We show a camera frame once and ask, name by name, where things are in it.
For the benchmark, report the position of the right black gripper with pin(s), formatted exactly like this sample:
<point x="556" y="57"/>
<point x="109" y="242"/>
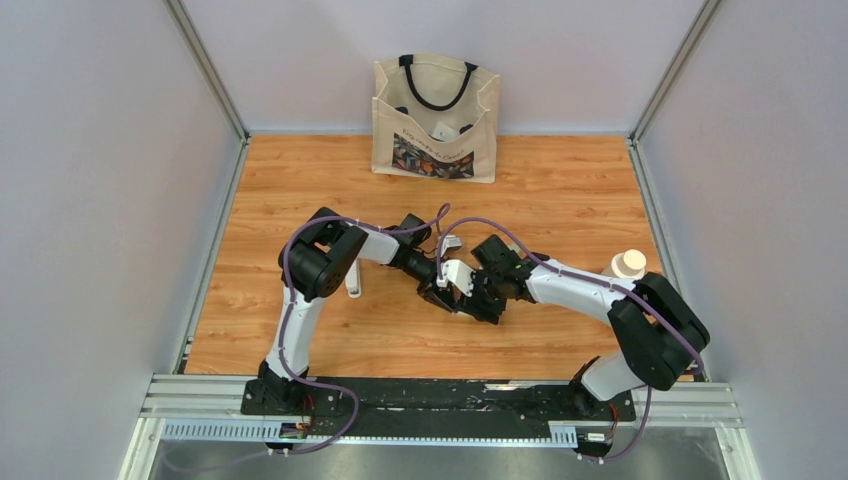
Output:
<point x="483" y="312"/>

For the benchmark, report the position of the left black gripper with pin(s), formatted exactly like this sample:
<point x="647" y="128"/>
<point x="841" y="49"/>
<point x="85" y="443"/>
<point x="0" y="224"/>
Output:
<point x="444" y="299"/>

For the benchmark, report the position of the white stapler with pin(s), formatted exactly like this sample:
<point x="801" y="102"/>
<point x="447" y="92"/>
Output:
<point x="353" y="283"/>

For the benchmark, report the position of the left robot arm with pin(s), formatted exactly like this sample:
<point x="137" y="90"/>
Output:
<point x="314" y="263"/>

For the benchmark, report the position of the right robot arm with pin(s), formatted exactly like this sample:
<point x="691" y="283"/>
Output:
<point x="658" y="334"/>

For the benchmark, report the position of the white plastic bottle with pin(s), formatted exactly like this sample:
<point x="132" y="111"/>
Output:
<point x="629" y="264"/>

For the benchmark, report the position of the beige canvas tote bag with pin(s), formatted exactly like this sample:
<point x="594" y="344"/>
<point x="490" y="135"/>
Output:
<point x="435" y="117"/>

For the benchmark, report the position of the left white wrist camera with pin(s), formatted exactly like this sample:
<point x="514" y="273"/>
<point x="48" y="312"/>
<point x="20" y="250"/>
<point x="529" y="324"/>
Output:
<point x="449" y="243"/>

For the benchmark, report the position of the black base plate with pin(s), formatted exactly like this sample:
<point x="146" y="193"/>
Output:
<point x="451" y="408"/>

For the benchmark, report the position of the aluminium frame rail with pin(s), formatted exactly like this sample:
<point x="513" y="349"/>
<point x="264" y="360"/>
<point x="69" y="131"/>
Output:
<point x="208" y="407"/>

